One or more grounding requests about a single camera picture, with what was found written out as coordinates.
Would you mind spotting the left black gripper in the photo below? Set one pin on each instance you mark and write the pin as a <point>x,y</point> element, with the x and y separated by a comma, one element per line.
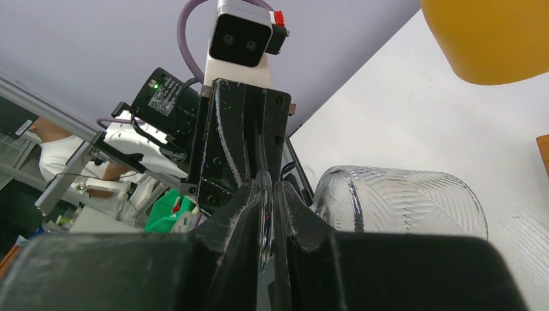
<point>220,164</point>

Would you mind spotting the green plastic bin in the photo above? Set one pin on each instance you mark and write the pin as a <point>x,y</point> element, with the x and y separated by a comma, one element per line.
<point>166,211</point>

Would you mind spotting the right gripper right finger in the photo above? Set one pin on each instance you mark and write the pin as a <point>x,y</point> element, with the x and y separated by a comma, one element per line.
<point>313,255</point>

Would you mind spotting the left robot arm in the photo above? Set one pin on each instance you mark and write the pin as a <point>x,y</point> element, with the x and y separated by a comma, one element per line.
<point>180,152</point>

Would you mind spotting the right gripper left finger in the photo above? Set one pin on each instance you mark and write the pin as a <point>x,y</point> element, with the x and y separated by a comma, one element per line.
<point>216,264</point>

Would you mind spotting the aluminium frame rail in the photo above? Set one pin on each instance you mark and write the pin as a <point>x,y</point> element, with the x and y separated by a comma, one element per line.
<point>112,174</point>

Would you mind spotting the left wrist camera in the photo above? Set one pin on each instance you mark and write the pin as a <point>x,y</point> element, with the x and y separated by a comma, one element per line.
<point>245,34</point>

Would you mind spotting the clear patterned wine glass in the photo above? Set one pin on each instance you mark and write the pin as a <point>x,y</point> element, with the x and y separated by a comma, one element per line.
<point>358,199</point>

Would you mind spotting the yellow wine glass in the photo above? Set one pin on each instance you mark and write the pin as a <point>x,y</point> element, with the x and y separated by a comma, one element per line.
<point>491,42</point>

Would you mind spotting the gold wire rack wooden base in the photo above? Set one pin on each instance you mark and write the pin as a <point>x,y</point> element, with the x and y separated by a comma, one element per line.
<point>543,146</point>

